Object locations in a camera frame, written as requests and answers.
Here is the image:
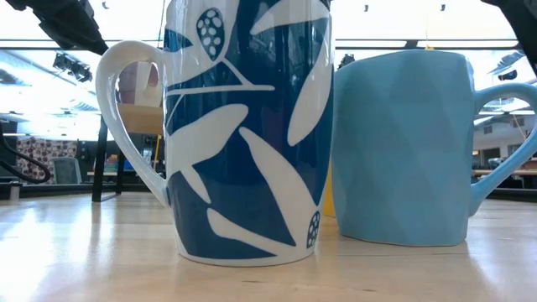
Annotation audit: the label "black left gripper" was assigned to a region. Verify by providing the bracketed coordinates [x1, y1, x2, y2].
[6, 0, 109, 55]

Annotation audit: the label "purple and white mug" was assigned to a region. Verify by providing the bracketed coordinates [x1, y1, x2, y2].
[118, 61, 164, 106]

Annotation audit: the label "blue white leaf pattern mug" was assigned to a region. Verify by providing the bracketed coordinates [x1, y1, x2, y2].
[95, 0, 336, 268]

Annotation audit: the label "yellow orange mug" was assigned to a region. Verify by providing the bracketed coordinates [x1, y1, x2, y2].
[321, 163, 336, 218]

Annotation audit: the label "wooden shelf black metal legs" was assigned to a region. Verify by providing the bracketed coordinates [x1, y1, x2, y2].
[91, 103, 165, 203]

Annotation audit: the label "floral patterned curtain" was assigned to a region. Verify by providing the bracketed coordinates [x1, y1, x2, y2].
[15, 137, 79, 185]

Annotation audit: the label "grey office chair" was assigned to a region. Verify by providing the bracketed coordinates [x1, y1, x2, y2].
[50, 157, 83, 185]

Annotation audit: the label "light blue faceted mug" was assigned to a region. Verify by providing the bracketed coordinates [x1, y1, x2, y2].
[330, 49, 537, 247]

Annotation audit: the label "wooden background table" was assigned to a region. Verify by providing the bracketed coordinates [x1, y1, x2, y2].
[472, 169, 537, 177]

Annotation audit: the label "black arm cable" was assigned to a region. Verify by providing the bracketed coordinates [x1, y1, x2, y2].
[0, 121, 52, 185]

